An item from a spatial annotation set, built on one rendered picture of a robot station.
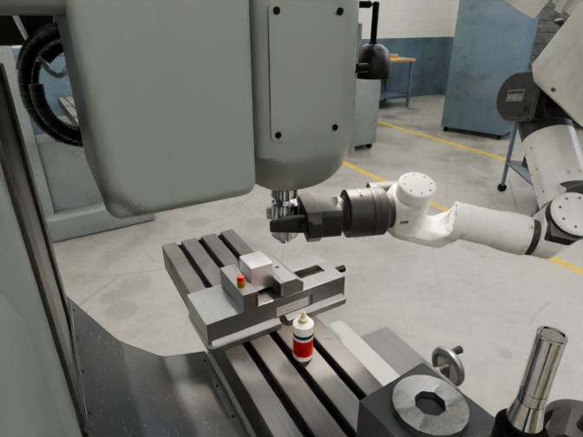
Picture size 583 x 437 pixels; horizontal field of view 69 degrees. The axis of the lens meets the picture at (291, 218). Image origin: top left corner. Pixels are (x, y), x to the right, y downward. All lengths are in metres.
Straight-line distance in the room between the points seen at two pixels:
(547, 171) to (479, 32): 5.86
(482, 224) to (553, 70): 0.27
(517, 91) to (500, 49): 5.66
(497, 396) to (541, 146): 1.56
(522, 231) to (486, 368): 1.65
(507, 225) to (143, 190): 0.59
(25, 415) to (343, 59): 0.56
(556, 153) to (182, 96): 0.67
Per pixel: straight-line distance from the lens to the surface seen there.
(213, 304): 0.94
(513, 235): 0.82
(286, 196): 0.71
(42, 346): 0.54
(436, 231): 0.83
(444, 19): 10.44
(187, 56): 0.50
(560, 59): 0.82
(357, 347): 1.10
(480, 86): 6.72
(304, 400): 0.83
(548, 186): 0.89
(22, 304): 0.51
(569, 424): 1.41
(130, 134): 0.50
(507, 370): 2.45
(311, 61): 0.59
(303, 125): 0.60
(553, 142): 0.92
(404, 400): 0.58
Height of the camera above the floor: 1.56
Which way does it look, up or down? 25 degrees down
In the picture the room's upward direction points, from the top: straight up
